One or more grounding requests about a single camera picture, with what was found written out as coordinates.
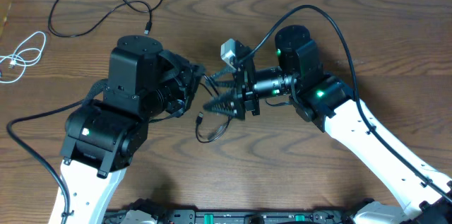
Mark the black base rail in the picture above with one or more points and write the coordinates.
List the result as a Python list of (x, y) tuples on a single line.
[(147, 211)]

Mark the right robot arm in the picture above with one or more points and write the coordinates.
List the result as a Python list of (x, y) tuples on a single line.
[(423, 194)]

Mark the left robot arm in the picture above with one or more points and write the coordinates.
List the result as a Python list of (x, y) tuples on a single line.
[(102, 135)]

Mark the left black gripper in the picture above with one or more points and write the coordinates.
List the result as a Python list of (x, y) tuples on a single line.
[(191, 78)]

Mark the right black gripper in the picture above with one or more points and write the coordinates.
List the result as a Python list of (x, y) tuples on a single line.
[(244, 94)]

